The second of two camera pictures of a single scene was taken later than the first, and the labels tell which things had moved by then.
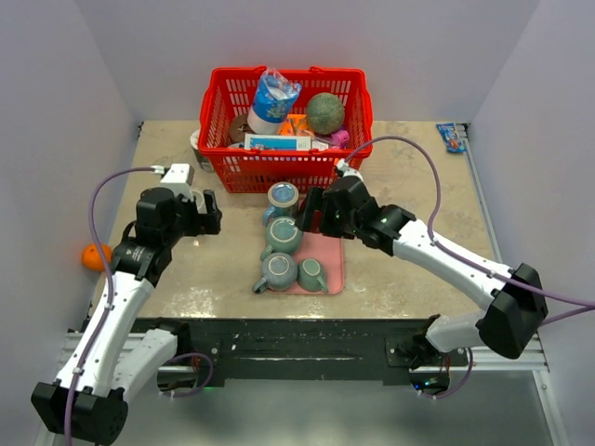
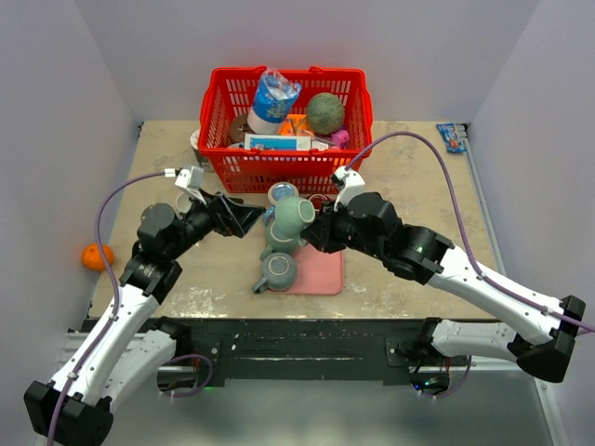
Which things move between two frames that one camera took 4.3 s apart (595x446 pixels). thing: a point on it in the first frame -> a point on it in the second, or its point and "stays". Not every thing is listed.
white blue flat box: x=276 y=143 stays
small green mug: x=311 y=276 -> x=292 y=214
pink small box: x=340 y=137 stays
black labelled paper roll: x=204 y=161 stays
